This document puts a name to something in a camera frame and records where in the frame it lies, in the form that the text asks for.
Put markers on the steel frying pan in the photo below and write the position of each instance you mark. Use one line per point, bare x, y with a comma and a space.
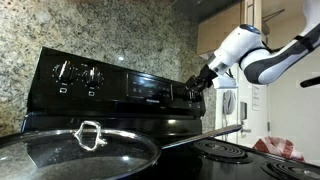
206, 135

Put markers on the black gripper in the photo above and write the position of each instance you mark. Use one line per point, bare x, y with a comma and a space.
206, 78

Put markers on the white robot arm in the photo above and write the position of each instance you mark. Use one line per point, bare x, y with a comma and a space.
246, 43

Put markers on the large black stove knob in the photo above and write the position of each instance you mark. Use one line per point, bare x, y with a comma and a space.
65, 71
93, 76

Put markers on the black bar object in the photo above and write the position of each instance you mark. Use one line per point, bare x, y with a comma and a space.
310, 82

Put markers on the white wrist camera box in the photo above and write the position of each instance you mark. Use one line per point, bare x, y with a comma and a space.
225, 81

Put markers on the stove digital display window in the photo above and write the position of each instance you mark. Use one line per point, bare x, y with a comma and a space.
150, 87

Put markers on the red white checkered cloth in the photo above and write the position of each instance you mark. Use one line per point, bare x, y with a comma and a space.
278, 146

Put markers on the black coil burner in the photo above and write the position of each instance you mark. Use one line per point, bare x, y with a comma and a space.
290, 171
220, 150

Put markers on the white paper notice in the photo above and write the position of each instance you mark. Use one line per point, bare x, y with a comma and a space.
255, 98

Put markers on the grey wall phone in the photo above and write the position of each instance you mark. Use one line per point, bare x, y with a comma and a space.
229, 101

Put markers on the grey door lock plate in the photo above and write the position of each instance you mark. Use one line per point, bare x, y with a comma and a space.
243, 110

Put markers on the metal door lever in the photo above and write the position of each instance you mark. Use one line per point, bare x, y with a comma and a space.
246, 130

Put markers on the metal door closer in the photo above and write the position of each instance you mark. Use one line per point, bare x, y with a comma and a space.
276, 14

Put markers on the glass pan lid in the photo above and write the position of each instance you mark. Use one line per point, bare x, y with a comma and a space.
50, 151

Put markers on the light wood wall cabinet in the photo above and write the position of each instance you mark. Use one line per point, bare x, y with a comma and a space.
216, 30

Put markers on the black electric stove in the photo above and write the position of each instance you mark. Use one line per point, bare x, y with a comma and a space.
113, 85

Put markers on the white door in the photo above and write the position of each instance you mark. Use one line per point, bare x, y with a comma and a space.
261, 126

